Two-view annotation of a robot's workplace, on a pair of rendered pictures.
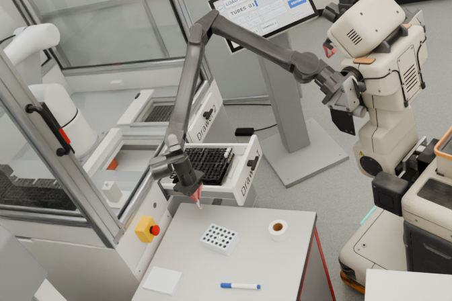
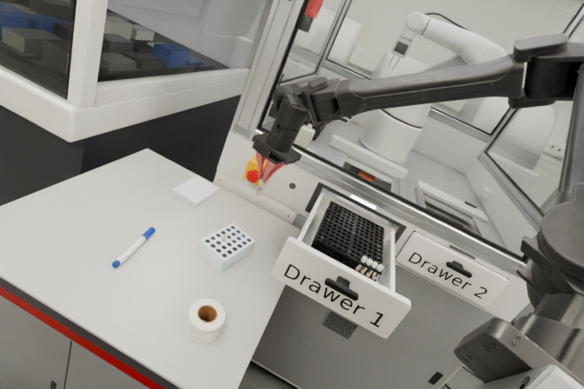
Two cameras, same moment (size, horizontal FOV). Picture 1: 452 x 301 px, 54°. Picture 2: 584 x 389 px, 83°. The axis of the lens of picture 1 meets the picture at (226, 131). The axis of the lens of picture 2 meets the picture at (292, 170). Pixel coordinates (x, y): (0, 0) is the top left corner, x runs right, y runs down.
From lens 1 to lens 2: 1.23 m
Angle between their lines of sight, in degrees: 56
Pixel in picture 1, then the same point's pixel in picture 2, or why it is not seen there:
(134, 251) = (235, 164)
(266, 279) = (123, 280)
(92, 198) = (263, 70)
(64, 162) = (282, 9)
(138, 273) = (217, 180)
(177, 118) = (356, 83)
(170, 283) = (186, 191)
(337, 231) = not seen: outside the picture
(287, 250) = (160, 326)
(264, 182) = not seen: outside the picture
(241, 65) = not seen: outside the picture
